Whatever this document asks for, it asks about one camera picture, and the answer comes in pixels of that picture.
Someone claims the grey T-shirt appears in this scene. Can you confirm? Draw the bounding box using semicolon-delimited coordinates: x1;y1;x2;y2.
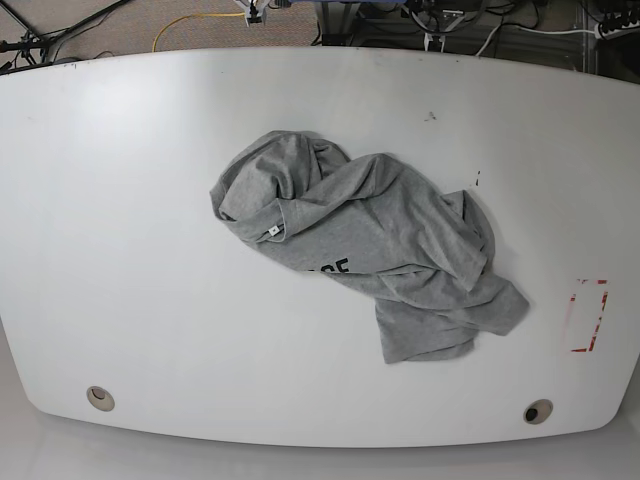
210;131;529;364

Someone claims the red tape rectangle marking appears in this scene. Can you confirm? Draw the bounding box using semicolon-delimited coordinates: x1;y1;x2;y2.
564;279;609;353

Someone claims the black tripod stand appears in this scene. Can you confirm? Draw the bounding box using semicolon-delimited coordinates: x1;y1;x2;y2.
0;0;131;66

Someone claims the white power strip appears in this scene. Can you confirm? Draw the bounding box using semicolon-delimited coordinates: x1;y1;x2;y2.
594;10;639;40

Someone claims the yellow cable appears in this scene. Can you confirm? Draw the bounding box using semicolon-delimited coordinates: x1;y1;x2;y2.
152;12;246;53

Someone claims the left table cable grommet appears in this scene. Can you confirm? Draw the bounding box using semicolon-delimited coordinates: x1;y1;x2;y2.
86;386;115;412

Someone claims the table cable grommet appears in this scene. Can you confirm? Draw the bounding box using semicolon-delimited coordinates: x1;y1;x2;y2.
523;399;554;425
86;386;115;412

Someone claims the right table cable grommet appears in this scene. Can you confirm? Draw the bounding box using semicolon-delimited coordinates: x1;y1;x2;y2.
523;399;554;425

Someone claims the white cable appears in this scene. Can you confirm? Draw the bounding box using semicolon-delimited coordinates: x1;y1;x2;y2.
474;22;599;57

